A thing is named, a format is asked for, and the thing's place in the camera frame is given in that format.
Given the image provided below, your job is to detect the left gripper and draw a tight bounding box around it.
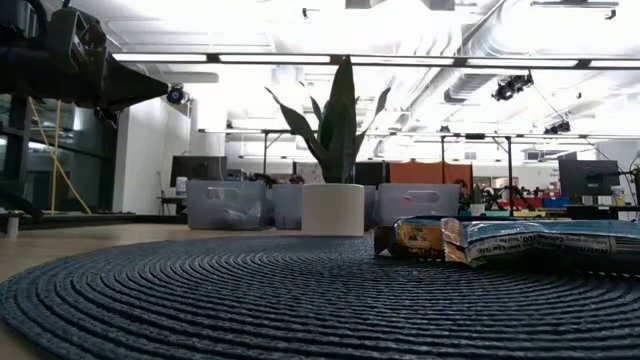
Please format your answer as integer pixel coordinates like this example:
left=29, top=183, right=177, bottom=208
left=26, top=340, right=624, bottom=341
left=59, top=48, right=170, bottom=127

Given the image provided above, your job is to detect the green orange-ended granola bar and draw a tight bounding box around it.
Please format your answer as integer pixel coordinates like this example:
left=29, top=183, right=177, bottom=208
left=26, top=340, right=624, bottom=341
left=373, top=217, right=447, bottom=260

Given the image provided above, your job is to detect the blue Quaker granola bar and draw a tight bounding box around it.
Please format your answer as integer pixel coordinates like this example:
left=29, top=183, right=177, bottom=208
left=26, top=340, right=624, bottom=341
left=440, top=217, right=640, bottom=274

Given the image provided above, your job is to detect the black computer monitor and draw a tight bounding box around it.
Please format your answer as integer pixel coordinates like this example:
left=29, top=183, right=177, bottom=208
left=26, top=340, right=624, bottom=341
left=169, top=155, right=229, bottom=189
left=558, top=159, right=620, bottom=206

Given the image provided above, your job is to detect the green snake plant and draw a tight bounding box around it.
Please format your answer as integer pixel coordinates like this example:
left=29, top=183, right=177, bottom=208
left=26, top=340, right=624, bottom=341
left=264, top=55, right=392, bottom=185

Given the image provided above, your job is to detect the white plant pot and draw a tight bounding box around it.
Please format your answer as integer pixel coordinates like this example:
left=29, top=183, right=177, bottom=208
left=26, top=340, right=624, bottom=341
left=301, top=183, right=366, bottom=237

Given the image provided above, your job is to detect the round dark woven placemat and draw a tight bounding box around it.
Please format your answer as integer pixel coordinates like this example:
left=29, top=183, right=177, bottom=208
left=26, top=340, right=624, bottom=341
left=0, top=234, right=640, bottom=360

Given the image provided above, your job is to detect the orange partition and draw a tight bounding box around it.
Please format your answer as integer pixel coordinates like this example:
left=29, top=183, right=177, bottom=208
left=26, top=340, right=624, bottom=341
left=388, top=160, right=474, bottom=199

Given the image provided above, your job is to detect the small potted cactus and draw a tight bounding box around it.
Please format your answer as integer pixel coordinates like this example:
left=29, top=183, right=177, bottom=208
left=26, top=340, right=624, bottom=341
left=469, top=183, right=487, bottom=217

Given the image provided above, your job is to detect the overhead LED light bar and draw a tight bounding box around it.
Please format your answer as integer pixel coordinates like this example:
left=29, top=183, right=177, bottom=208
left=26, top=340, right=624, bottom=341
left=112, top=52, right=640, bottom=70

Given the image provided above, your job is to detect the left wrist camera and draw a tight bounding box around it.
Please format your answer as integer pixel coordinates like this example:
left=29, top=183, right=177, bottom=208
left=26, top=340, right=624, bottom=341
left=55, top=8, right=108, bottom=65

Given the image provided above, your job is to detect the yellow hanging cord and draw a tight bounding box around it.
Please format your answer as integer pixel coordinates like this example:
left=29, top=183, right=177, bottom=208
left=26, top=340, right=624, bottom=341
left=28, top=97, right=92, bottom=215

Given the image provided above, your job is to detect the black aluminium table frame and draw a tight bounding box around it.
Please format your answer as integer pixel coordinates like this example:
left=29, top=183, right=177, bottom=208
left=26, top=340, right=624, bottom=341
left=0, top=209, right=189, bottom=240

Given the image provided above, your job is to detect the silver ventilation duct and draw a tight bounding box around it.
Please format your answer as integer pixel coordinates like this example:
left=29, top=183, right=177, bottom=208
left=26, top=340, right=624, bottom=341
left=444, top=0, right=531, bottom=104

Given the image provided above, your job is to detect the black background rig frame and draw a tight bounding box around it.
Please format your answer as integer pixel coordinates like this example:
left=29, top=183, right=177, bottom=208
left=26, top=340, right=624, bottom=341
left=199, top=127, right=640, bottom=216

